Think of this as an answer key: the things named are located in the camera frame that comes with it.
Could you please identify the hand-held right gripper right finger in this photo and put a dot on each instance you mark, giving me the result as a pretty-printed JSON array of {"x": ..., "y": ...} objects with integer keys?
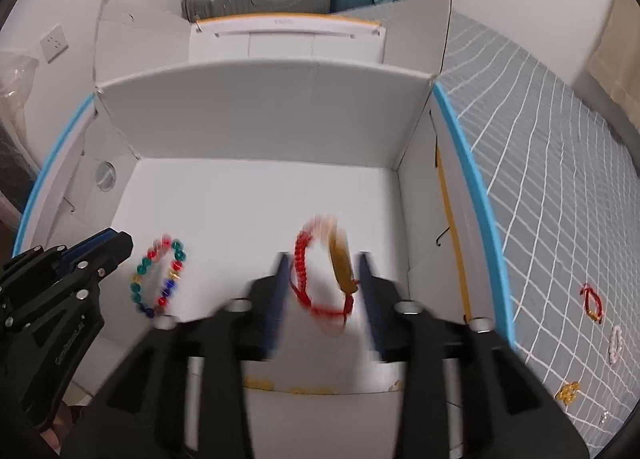
[{"x": 369, "y": 299}]

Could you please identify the clear plastic bag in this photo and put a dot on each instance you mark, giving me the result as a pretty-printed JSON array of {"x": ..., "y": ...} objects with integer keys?
[{"x": 17, "y": 76}]

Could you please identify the white wall socket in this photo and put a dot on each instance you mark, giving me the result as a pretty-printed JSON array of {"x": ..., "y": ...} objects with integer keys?
[{"x": 53, "y": 42}]

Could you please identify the grey checked bedsheet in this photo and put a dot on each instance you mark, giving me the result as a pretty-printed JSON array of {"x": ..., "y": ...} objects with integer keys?
[{"x": 550, "y": 189}]

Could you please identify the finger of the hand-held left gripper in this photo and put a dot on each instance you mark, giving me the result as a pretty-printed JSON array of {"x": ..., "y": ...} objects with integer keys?
[
  {"x": 85, "y": 245},
  {"x": 112, "y": 254}
]

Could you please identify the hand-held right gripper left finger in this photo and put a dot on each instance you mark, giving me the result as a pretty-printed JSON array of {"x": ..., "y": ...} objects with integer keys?
[{"x": 276, "y": 299}]

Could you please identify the white cardboard box blue edges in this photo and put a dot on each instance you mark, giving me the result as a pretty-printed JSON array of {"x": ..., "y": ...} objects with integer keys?
[{"x": 250, "y": 189}]

